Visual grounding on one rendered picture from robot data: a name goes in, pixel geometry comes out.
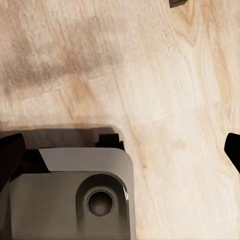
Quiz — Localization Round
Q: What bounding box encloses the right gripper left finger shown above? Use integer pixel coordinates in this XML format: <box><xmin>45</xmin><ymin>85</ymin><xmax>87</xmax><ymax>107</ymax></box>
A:
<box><xmin>0</xmin><ymin>133</ymin><xmax>26</xmax><ymax>193</ymax></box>

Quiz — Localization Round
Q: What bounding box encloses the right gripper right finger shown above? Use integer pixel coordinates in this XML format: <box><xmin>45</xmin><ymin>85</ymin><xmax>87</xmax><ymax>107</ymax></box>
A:
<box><xmin>224</xmin><ymin>133</ymin><xmax>240</xmax><ymax>173</ymax></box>

